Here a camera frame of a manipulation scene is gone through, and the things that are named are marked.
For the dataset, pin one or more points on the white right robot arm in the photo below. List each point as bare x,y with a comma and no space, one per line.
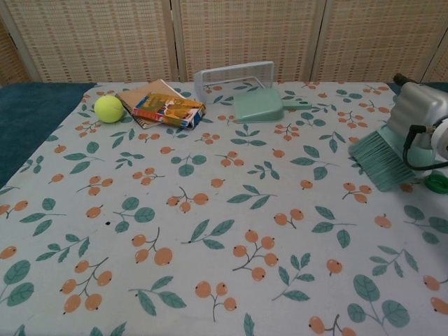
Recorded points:
441,138

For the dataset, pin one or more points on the floral print tablecloth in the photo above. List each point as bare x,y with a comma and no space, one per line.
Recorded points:
210,245

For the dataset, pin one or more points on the mint green dustpan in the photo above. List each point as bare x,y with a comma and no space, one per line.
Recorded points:
255,107

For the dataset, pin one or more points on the woven bamboo folding screen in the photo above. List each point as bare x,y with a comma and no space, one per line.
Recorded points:
105,35

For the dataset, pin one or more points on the brown spiral notebook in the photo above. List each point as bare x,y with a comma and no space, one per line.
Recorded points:
154,89

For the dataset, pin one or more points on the green bottle cap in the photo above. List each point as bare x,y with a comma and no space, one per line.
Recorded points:
427,184

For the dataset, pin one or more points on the colourful orange snack packet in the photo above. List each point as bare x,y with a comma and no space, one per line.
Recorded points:
168,110

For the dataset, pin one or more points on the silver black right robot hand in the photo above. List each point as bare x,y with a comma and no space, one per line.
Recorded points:
416,105

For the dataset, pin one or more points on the yellow-green tennis ball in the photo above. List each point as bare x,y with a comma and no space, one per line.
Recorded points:
108,109

